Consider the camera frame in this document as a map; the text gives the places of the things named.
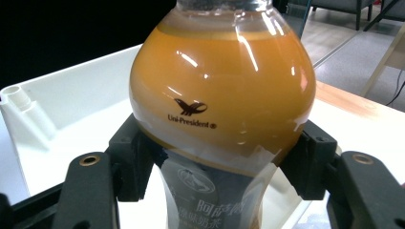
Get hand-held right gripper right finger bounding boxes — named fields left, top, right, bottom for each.
left=280, top=118, right=405, bottom=229

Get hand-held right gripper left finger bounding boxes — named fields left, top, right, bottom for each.
left=52, top=114, right=168, bottom=229

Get white plastic bin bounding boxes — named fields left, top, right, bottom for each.
left=0, top=44, right=314, bottom=229

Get orange drink bottle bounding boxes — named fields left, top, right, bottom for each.
left=128, top=0, right=317, bottom=229

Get grey chair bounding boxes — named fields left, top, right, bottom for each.
left=286, top=0, right=405, bottom=31

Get black hanging cable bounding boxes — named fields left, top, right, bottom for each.
left=385, top=70, right=405, bottom=108

